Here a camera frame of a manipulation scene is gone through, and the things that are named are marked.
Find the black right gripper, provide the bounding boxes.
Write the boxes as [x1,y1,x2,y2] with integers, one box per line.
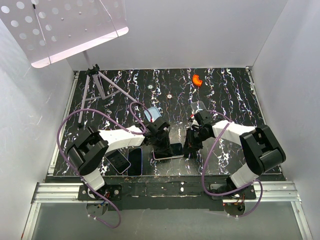
[181,128,210,155]

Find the pink phone case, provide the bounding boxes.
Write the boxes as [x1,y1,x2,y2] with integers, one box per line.
[152,142,185,161]

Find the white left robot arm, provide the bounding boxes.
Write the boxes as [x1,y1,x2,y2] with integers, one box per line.
[65,117,173,200]

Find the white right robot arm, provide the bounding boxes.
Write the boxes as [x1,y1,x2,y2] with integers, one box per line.
[182,109,286,199]

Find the purple edged black phone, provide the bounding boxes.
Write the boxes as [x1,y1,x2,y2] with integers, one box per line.
[127,147,143,177]

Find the blue phone case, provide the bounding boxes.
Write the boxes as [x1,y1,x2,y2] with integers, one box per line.
[144,107,162,123]

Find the clear magnetic phone case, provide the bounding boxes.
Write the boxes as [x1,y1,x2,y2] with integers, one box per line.
[190,100,207,115]

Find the lilac phone tilted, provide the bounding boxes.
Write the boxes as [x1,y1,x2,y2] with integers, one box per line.
[106,151,131,174]

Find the orange curved plastic part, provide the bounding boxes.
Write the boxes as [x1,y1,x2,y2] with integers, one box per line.
[192,74,203,87]

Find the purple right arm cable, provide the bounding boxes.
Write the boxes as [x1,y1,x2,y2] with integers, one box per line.
[201,109,264,218]

